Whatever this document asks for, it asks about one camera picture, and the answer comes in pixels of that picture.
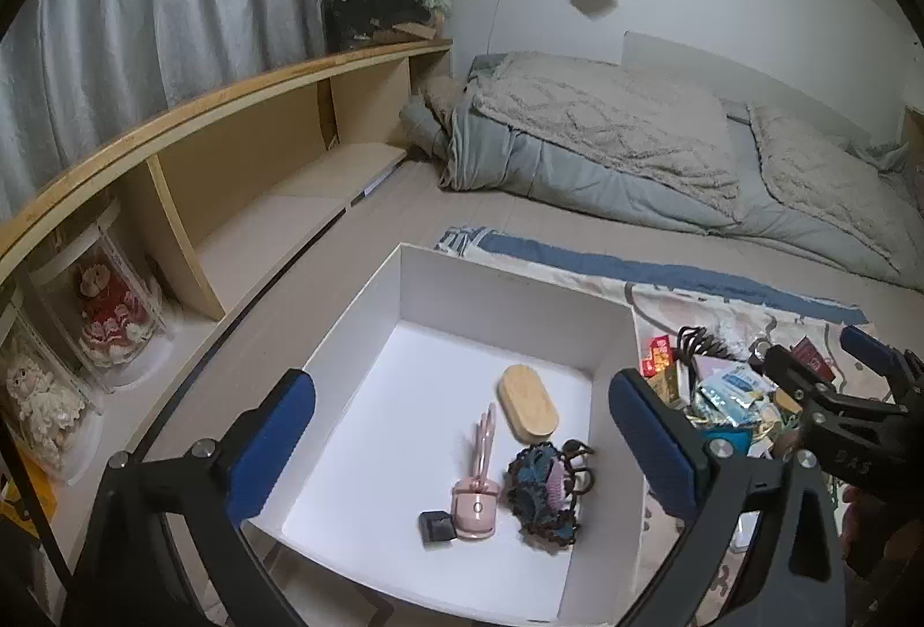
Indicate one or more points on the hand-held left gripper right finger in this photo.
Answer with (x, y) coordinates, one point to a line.
(650, 446)

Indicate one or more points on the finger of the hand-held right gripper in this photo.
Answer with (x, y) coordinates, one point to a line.
(790, 374)
(870, 345)

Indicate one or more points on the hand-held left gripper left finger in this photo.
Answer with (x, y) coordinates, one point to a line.
(271, 446)

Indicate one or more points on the white cardboard box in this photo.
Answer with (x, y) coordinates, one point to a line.
(404, 396)

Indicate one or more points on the blue white packet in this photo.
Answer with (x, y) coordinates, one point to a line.
(729, 385)

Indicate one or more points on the black hair claw clip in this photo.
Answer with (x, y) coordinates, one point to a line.
(581, 461)
(693, 338)

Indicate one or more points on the small pink comb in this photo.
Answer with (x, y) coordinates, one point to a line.
(554, 479)

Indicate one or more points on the wooden oval box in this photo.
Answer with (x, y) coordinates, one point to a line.
(527, 403)

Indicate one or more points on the beige fuzzy blanket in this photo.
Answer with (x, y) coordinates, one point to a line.
(599, 114)
(823, 179)

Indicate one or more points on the small black square case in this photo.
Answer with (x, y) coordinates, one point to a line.
(435, 528)

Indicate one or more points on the pink handheld device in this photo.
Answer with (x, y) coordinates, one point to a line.
(475, 508)

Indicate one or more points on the clear case with red doll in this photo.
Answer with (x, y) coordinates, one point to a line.
(108, 309)

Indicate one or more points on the clear case with white doll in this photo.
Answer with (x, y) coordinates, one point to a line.
(36, 396)

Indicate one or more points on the wooden shelf unit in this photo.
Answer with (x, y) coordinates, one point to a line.
(238, 179)

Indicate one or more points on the grey quilt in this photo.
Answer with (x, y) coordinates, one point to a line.
(577, 179)

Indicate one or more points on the grey curtain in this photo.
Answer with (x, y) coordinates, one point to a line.
(144, 21)

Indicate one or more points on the dark clothing pile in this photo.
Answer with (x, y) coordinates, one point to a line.
(375, 13)

